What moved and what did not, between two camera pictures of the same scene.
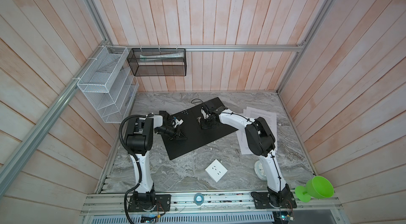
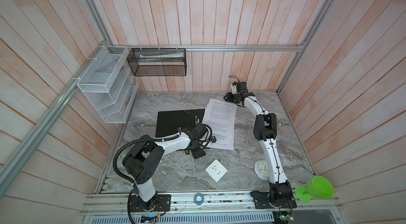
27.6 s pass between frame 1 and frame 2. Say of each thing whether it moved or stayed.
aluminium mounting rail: stayed
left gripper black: moved
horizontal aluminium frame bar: stayed
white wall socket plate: stayed
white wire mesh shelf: stayed
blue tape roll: stayed
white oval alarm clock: stayed
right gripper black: moved
